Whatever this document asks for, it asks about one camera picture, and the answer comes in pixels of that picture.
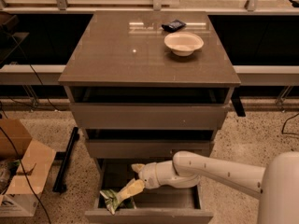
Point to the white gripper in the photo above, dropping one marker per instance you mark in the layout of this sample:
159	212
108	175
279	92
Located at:
149	174

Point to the green jalapeno chip bag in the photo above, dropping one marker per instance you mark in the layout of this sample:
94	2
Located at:
114	199

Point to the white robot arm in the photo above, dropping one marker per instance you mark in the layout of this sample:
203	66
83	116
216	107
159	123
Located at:
276	185

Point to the bottom grey drawer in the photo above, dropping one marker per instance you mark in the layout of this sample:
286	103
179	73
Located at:
165	205

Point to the grey drawer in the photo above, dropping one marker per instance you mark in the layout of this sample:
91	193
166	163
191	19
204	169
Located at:
165	205
125	144
136	108

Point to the middle grey drawer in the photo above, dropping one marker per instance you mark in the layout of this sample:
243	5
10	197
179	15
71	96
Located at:
125	144

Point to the top grey drawer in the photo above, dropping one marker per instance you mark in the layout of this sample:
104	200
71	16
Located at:
136	108

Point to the grey drawer cabinet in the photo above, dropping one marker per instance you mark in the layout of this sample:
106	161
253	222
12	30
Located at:
127	49

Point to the black metal floor bar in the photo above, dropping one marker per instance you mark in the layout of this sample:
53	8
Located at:
64	157

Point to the open cardboard box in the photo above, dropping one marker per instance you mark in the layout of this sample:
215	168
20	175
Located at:
21	197

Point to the black table leg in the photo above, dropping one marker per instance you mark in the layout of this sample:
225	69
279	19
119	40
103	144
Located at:
237	104

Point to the white paper bowl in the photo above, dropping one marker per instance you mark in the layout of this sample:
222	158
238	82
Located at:
183	43

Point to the dark blue snack pouch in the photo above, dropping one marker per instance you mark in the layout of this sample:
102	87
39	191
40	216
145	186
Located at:
173	26

